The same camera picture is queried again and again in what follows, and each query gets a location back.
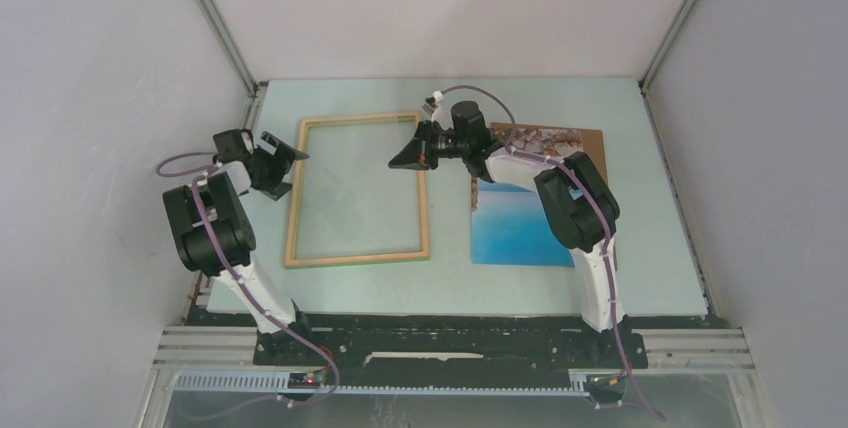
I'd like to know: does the aluminium base extrusion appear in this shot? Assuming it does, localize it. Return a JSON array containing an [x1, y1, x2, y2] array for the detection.
[[154, 326, 755, 375]]

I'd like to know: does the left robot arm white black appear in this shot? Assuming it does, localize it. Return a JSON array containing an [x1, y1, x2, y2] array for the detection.
[[162, 128, 316, 365]]

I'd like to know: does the brown cardboard backing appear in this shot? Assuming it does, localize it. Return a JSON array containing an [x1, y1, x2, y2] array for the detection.
[[488, 122, 619, 273]]

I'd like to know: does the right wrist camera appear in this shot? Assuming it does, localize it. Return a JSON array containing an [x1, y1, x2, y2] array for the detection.
[[423, 91, 449, 128]]

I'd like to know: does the landscape photo print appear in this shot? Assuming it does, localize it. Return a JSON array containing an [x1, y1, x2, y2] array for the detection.
[[469, 126, 588, 269]]

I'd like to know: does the aluminium corner post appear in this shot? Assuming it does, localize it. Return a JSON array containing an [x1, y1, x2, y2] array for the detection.
[[195, 0, 259, 96], [639, 0, 701, 95]]

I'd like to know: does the left aluminium corner post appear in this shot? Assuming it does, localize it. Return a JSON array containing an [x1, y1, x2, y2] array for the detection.
[[195, 0, 259, 96]]

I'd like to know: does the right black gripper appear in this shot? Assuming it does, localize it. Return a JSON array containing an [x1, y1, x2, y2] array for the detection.
[[389, 121, 469, 172]]

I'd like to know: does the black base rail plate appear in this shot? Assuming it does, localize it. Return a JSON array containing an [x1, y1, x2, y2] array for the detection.
[[253, 314, 648, 390]]

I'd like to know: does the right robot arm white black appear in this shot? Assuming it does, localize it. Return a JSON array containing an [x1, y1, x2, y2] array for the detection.
[[388, 93, 625, 366]]

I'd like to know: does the grey cable duct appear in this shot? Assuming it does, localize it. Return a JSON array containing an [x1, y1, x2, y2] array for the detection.
[[172, 370, 588, 397]]

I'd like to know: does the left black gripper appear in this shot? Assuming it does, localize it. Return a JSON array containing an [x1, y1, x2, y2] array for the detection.
[[247, 133, 308, 201]]

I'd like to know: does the right aluminium corner post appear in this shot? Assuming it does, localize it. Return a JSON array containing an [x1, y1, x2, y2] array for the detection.
[[639, 0, 701, 95]]

